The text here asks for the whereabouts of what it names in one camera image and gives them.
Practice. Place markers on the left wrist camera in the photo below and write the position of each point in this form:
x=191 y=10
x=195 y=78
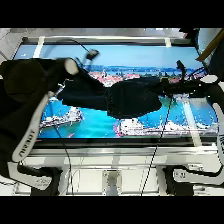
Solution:
x=92 y=54

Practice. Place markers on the blue jeans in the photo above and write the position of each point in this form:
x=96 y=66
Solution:
x=130 y=98

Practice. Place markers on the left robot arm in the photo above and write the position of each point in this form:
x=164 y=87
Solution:
x=28 y=130

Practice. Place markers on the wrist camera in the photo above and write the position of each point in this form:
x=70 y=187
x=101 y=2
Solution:
x=92 y=54
x=180 y=66

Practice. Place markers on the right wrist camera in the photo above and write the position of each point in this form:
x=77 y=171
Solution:
x=180 y=66

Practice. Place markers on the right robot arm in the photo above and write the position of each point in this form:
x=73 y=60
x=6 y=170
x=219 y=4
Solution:
x=218 y=110

